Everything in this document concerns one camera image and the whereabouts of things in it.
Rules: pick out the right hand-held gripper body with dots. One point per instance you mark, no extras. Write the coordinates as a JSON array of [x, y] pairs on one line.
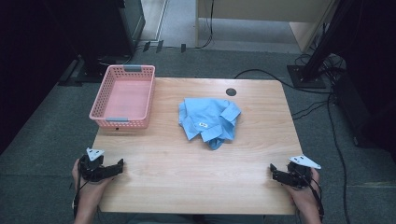
[[300, 177]]

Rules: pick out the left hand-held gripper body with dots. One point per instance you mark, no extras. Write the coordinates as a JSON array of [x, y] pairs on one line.
[[91, 169]]

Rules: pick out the light blue shirt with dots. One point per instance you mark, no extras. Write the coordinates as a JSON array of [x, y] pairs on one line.
[[208, 115]]

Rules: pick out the person's right hand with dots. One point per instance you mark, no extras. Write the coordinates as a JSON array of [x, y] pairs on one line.
[[306, 196]]

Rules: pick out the person's left hand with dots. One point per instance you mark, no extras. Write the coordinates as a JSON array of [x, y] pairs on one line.
[[88, 191]]

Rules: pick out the pink plastic basket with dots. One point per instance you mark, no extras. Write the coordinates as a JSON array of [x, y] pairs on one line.
[[124, 99]]

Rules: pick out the black box on floor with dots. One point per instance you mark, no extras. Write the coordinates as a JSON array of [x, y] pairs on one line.
[[364, 109]]

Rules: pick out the black round table grommet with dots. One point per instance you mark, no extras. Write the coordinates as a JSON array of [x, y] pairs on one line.
[[231, 91]]

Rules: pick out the black curtain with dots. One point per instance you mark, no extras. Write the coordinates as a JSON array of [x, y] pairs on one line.
[[25, 62]]

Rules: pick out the black cabinet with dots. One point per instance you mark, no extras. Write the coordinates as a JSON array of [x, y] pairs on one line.
[[99, 28]]

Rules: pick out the light wooden cabinet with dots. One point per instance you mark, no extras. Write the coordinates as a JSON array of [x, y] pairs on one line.
[[264, 9]]

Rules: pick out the black stand base plate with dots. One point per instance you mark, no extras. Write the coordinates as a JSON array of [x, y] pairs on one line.
[[295, 76]]

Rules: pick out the black metal stand post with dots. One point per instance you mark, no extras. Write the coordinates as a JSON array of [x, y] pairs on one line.
[[327, 37]]

